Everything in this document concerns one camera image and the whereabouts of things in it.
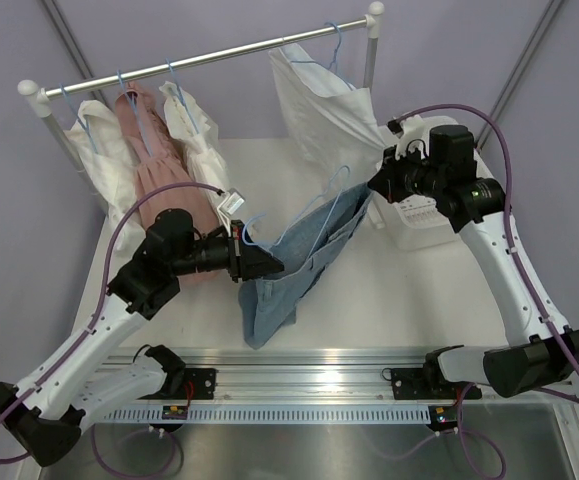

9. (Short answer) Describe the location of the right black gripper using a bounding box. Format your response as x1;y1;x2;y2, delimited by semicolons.
370;141;446;204

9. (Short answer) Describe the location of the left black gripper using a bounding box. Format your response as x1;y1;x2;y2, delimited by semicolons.
171;220;285;283

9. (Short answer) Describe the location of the blue denim skirt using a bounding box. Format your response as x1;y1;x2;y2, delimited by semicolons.
238;183;372;349

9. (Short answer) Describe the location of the blue wire hanger of skirt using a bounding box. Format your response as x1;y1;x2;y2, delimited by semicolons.
241;165;351;251

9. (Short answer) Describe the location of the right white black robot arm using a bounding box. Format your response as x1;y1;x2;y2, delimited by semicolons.
368;124;579;398

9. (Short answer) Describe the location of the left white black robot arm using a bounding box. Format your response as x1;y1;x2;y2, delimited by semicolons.
0;209;284;467

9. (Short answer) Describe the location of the white skirt on right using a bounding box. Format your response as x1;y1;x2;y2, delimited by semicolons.
269;44;385;185

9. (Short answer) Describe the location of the white ruffled dress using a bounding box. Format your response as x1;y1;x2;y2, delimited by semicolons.
159;81;231;192

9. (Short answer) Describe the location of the pink dress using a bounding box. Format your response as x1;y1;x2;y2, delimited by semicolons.
115;81;219;234

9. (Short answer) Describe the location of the white garment far left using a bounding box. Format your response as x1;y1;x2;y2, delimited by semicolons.
65;100;138;230

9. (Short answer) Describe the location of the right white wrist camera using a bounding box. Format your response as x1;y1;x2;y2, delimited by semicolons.
387;115;438;159

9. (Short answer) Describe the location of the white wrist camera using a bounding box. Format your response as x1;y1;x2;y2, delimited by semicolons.
387;115;438;159
217;188;245;236

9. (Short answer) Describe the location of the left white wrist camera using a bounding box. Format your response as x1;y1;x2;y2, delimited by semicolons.
217;188;245;236

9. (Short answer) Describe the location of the aluminium mounting rail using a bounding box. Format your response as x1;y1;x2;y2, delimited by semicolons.
93;347;500;404

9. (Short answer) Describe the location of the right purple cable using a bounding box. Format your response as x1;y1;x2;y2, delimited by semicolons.
398;103;579;476

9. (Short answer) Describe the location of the purple cable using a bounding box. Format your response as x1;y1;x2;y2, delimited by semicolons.
398;103;579;476
0;182;228;462

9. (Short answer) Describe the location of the blue wire hanger right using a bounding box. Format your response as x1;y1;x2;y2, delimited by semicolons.
286;22;356;97

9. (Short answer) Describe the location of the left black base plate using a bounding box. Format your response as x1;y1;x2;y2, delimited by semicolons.
141;367;217;401

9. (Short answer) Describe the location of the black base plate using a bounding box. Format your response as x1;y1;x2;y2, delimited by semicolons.
386;367;467;401
141;367;217;401

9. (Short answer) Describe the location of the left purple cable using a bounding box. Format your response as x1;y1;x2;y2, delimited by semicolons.
0;182;228;462

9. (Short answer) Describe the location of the white slotted cable duct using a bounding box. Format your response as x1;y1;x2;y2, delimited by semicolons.
103;405;431;425

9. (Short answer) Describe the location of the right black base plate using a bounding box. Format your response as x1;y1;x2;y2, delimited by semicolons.
386;367;467;401

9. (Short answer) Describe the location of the blue wire hanger of pink dress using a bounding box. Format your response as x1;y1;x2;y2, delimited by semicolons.
116;69;153;157

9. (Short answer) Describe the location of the blue wire hanger far left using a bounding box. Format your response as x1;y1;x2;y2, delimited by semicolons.
59;83;98;153

